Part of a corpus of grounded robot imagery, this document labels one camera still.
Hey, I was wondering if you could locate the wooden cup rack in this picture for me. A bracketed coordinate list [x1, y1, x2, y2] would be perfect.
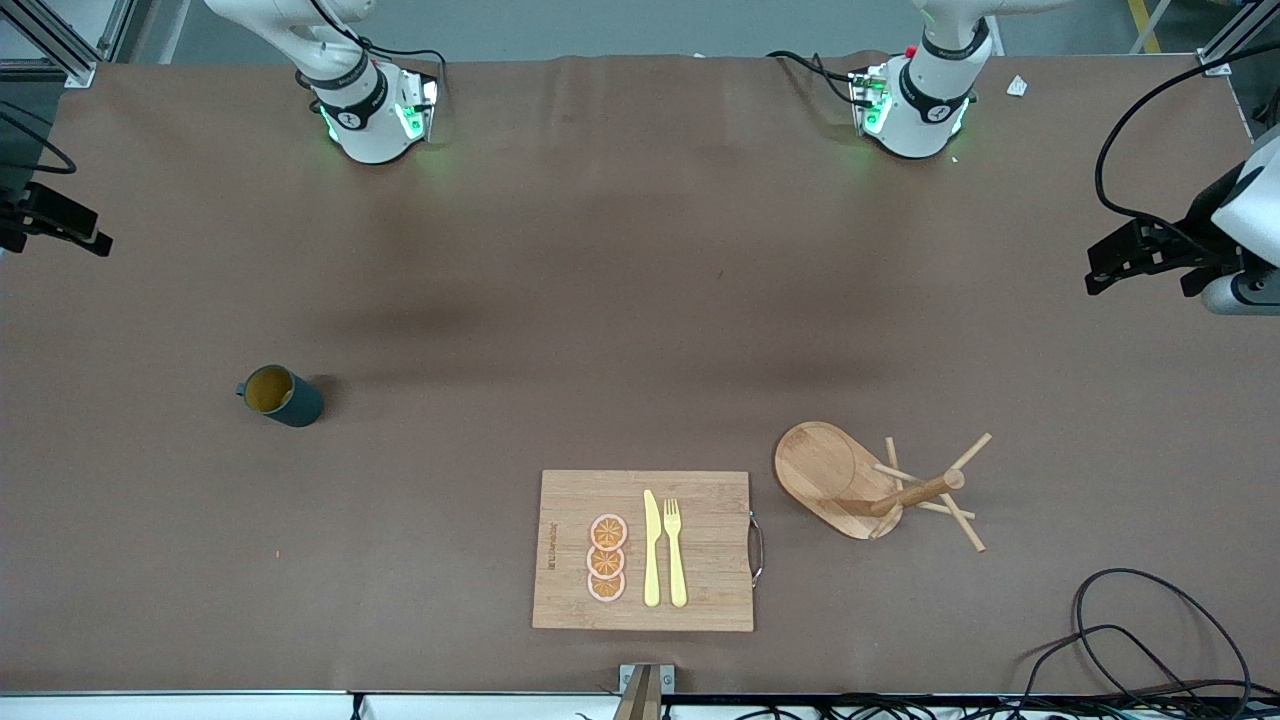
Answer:
[773, 420, 994, 554]

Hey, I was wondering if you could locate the dark teal cup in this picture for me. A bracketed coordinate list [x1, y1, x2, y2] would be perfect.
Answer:
[236, 364, 325, 429]

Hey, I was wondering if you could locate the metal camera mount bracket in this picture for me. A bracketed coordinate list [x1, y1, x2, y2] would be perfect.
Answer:
[612, 662, 677, 720]

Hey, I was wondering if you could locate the black looped cable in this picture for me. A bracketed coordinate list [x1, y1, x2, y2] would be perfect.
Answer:
[1073, 568, 1253, 716]
[1020, 625, 1211, 720]

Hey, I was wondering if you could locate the wooden cutting board, metal handle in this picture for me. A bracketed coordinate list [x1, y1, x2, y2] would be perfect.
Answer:
[531, 469, 766, 633]

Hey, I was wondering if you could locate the aluminium frame profile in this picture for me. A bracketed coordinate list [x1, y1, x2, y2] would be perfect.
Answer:
[0, 0, 136, 89]
[1198, 0, 1280, 77]

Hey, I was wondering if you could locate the brown table cover sheet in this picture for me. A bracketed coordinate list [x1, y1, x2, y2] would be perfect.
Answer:
[0, 50, 1280, 696]

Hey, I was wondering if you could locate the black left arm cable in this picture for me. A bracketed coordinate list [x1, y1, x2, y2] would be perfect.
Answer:
[1094, 45, 1280, 243]

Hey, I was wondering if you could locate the black right base cable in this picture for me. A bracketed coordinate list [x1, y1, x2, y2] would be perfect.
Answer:
[310, 0, 448, 96]

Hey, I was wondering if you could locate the white table edge rail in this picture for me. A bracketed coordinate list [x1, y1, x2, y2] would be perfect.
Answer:
[0, 690, 1280, 720]

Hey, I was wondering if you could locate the black cable bundle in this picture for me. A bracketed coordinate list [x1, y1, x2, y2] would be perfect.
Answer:
[690, 685, 1280, 720]

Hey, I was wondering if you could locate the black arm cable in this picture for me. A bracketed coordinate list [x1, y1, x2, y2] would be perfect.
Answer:
[0, 100, 77, 176]
[1094, 45, 1280, 243]

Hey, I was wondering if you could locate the black base cable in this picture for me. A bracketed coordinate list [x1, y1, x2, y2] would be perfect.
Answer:
[765, 48, 866, 106]
[310, 0, 448, 96]

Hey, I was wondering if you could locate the yellow plastic fork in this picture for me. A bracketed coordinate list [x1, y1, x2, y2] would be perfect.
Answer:
[663, 498, 689, 609]

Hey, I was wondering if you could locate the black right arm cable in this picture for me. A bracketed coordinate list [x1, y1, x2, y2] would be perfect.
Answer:
[0, 100, 77, 176]

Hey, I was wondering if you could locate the yellow plastic knife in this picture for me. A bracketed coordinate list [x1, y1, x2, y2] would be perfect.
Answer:
[643, 489, 663, 608]

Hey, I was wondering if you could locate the black left base cable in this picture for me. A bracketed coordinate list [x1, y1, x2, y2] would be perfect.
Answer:
[765, 48, 866, 106]

